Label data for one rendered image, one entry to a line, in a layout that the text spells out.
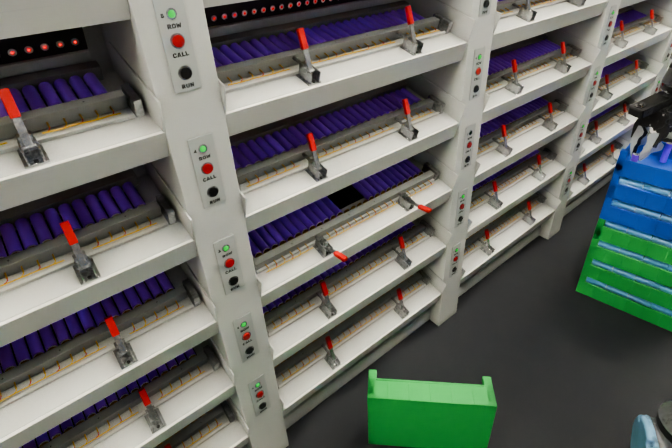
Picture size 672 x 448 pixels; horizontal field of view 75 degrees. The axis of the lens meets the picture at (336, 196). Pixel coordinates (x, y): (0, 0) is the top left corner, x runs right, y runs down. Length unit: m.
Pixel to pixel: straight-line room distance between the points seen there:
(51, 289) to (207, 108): 0.34
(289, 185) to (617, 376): 1.15
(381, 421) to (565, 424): 0.51
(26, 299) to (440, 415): 0.90
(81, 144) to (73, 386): 0.41
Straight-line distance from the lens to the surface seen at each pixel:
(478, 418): 1.22
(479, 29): 1.11
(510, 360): 1.53
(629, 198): 1.59
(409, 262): 1.24
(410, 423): 1.23
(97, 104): 0.72
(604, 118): 2.26
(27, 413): 0.90
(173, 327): 0.90
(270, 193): 0.84
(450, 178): 1.22
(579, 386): 1.54
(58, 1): 0.63
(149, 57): 0.65
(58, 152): 0.68
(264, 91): 0.76
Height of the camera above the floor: 1.16
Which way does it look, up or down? 32 degrees down
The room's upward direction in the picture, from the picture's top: 3 degrees counter-clockwise
